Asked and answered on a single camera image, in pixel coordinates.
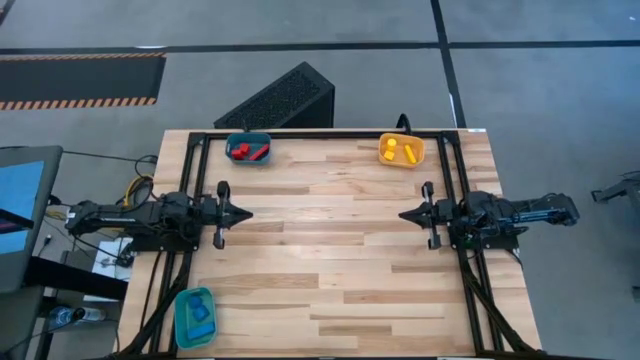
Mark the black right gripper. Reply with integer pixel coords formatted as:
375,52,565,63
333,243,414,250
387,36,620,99
398,180,464,251

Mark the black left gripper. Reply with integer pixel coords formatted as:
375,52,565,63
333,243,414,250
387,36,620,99
203,180,254,250

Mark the yellow plastic bin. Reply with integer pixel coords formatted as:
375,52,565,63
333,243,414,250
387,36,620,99
377,132,426,169

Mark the dark blue-grey plastic bin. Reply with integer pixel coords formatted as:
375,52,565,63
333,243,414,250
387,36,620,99
224,131,273,167

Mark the teal plastic bin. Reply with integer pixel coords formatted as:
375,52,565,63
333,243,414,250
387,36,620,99
173,286,219,351

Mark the blue flat block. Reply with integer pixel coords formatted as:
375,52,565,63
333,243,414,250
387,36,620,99
186,322,217,341

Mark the black computer case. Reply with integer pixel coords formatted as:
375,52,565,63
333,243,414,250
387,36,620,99
213,61,336,130

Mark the white paper sheet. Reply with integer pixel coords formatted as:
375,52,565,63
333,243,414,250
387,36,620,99
92,237,134,281

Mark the black side table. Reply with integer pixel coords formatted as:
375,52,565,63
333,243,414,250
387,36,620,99
24,257,129,301

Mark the clear water bottle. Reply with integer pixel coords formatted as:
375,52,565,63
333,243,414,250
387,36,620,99
48,305,107,326

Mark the black stand leg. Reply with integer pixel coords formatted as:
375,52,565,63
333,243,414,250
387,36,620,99
591,172,640,204

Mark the black hazard-striped floor mat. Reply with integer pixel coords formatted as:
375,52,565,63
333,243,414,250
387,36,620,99
0,52,167,111

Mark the grey monitor blue screen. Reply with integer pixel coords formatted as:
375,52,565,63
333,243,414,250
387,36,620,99
0,145,65,294

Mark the yellow cable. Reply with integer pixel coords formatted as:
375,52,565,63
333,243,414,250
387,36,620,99
123,173,154,206

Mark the black aluminium table frame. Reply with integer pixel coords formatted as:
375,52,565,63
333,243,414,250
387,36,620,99
117,129,539,360

